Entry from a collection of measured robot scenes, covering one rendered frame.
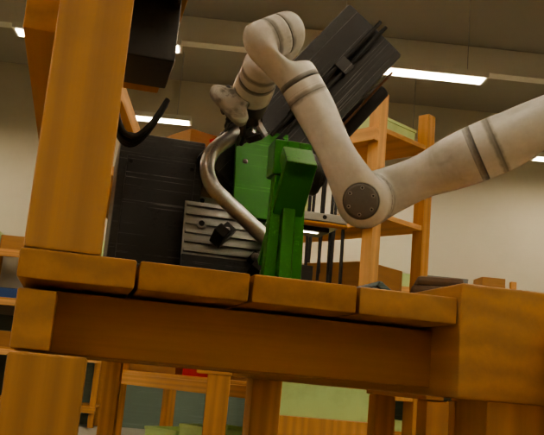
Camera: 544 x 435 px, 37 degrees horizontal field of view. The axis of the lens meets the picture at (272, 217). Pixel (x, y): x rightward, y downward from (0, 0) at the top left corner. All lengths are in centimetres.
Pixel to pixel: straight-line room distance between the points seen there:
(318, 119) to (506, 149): 30
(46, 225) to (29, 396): 20
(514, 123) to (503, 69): 830
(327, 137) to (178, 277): 43
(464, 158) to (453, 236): 982
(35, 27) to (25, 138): 1013
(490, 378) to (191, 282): 41
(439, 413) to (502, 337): 60
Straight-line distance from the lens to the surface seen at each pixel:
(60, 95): 103
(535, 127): 130
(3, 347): 1028
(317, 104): 134
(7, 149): 1130
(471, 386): 110
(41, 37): 119
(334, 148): 132
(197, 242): 162
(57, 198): 100
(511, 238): 1135
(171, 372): 536
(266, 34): 135
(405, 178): 137
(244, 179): 169
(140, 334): 107
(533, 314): 115
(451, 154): 132
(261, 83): 145
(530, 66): 972
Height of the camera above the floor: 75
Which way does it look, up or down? 11 degrees up
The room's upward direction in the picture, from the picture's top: 5 degrees clockwise
